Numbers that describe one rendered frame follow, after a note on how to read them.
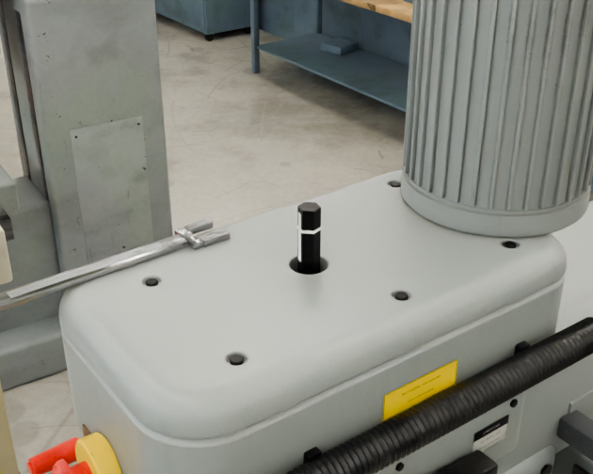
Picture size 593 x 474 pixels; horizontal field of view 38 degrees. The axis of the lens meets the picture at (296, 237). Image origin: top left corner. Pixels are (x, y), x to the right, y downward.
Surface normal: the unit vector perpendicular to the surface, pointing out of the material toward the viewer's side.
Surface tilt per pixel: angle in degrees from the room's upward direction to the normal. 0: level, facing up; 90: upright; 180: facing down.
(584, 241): 0
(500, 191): 90
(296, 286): 0
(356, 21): 90
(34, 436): 0
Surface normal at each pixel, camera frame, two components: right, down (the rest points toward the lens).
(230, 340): 0.00, -0.88
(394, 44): -0.81, 0.29
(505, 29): -0.30, 0.46
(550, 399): 0.59, 0.39
